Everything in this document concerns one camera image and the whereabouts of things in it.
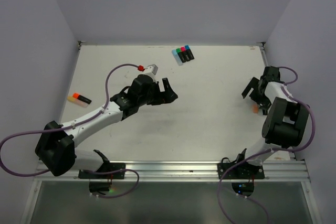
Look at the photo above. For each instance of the light blue highlighter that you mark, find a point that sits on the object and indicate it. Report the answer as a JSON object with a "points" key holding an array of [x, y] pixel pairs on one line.
{"points": [[176, 57]]}

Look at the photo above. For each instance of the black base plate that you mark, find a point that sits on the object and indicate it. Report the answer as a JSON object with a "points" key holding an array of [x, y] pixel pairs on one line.
{"points": [[115, 170], [231, 172]]}

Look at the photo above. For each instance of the orange pastel cap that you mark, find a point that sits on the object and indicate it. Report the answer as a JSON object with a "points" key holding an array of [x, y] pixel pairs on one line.
{"points": [[255, 108]]}

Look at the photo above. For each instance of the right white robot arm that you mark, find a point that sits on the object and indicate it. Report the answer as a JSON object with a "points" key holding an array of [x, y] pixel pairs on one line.
{"points": [[285, 122]]}

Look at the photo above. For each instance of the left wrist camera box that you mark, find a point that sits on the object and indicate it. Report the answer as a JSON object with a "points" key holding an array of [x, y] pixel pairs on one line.
{"points": [[151, 69]]}

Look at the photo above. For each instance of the orange cap black highlighter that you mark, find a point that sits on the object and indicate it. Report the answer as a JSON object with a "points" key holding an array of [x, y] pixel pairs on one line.
{"points": [[81, 98]]}

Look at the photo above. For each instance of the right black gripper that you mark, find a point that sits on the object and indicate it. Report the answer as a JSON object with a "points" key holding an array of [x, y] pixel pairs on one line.
{"points": [[254, 83]]}

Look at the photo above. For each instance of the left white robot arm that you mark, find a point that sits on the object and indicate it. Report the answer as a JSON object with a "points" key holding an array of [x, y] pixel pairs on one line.
{"points": [[57, 145]]}

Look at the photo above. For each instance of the pink cap black highlighter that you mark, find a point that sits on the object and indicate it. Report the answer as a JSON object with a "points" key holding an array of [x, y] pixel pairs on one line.
{"points": [[185, 54]]}

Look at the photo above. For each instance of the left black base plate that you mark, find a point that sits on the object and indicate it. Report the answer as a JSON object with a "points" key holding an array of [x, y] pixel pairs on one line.
{"points": [[115, 170]]}

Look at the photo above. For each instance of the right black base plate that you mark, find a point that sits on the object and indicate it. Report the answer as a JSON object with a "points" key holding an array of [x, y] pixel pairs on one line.
{"points": [[231, 172]]}

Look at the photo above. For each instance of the green cap black highlighter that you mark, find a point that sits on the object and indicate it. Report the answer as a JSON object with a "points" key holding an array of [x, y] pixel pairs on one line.
{"points": [[180, 54]]}

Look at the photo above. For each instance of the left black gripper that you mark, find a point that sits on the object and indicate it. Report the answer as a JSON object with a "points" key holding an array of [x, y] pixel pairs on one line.
{"points": [[166, 97]]}

